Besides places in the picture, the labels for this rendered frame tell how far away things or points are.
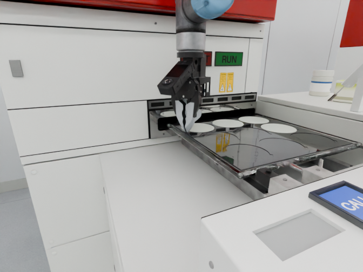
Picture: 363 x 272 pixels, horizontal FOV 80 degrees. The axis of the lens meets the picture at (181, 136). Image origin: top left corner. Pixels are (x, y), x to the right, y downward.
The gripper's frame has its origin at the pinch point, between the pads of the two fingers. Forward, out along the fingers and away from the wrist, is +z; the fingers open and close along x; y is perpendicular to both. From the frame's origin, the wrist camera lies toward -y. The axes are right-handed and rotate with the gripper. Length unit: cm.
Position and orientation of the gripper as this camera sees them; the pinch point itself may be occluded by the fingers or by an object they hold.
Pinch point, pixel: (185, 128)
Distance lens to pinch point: 60.4
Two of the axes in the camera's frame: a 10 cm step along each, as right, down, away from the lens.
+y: 5.9, -2.6, 7.6
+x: -8.1, -1.9, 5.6
